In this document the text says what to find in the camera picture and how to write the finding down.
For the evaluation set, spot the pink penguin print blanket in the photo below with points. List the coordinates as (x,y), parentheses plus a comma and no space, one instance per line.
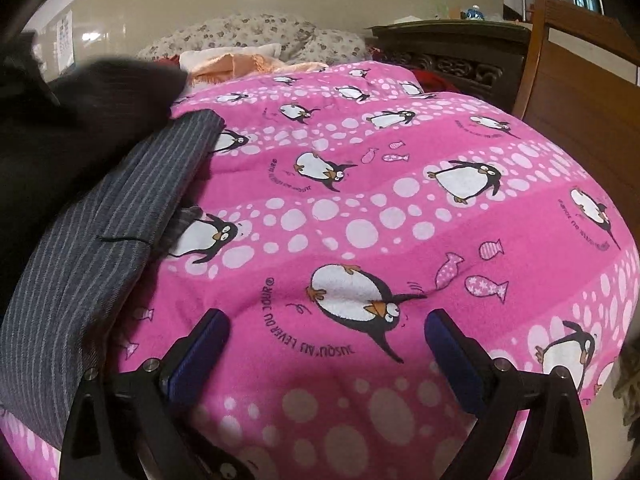
(339,208)

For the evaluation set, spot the orange fringed towel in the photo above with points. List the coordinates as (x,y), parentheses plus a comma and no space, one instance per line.
(231,66)

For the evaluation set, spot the grey pinstriped suit jacket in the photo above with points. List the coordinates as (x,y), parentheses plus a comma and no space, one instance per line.
(69,296)

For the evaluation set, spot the floral print quilt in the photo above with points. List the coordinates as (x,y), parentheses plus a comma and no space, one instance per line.
(299,39)

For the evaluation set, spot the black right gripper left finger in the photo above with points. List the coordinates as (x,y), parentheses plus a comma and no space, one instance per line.
(136,425)

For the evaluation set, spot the dark carved wooden headboard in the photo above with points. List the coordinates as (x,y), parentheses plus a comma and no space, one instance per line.
(480,58)

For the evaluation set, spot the brown wooden cabinet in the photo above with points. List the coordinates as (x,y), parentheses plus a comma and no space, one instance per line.
(591,113)

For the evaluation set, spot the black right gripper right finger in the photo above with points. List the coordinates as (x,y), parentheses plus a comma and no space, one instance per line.
(554,443)

